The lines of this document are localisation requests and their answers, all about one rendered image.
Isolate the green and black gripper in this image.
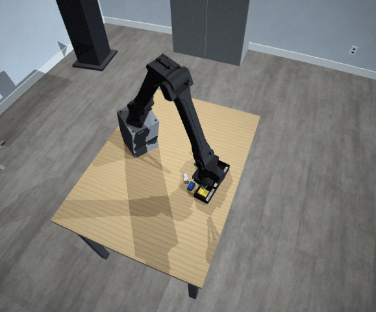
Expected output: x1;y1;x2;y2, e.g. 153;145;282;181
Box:
192;168;214;189

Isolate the blue battery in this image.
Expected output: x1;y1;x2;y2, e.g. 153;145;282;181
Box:
187;181;195;191

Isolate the yellow block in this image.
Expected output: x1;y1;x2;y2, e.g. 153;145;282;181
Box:
197;188;209;198

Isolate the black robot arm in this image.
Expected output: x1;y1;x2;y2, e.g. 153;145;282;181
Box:
126;54;226;184

